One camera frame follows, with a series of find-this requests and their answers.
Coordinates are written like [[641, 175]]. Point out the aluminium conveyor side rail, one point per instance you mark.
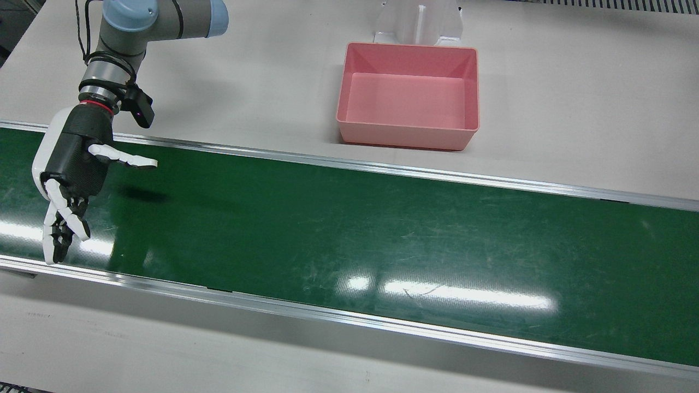
[[349, 321], [349, 165]]

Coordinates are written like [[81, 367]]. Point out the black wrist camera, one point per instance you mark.
[[139, 106]]

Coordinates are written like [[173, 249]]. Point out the pink plastic box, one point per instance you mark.
[[407, 98]]

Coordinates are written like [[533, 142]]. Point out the green conveyor belt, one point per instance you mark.
[[349, 229]]

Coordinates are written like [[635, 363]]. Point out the white plastic stand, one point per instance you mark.
[[418, 22]]

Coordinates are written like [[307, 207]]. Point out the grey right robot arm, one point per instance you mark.
[[164, 19]]

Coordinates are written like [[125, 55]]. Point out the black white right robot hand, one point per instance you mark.
[[76, 158]]

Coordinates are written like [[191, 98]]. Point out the grey vent grille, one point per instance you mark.
[[600, 4]]

